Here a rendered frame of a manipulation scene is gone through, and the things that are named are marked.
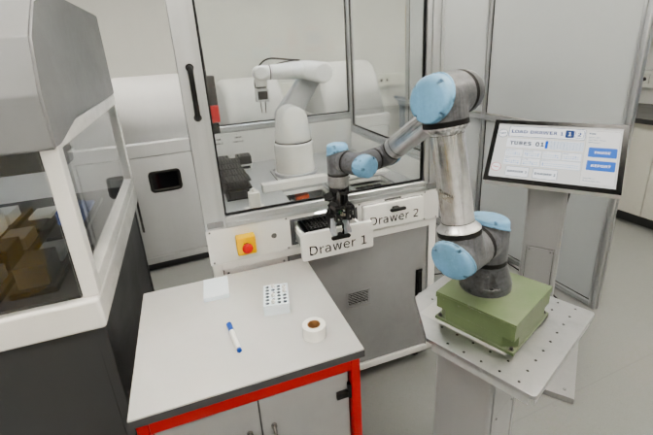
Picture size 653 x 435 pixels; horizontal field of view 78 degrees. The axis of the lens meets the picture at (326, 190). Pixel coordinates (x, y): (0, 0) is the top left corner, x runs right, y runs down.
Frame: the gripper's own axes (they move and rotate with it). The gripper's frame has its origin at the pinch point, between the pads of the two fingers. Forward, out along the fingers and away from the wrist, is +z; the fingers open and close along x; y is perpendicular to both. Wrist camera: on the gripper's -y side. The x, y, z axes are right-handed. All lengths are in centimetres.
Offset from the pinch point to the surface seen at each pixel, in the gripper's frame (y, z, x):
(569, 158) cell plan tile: 7, -16, 103
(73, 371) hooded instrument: 0, 28, -95
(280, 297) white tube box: 14.3, 10.7, -27.2
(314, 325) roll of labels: 30.5, 12.3, -20.8
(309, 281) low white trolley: 3.1, 14.5, -13.8
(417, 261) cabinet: -18, 32, 45
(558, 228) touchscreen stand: 5, 18, 104
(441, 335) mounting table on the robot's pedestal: 47, 14, 13
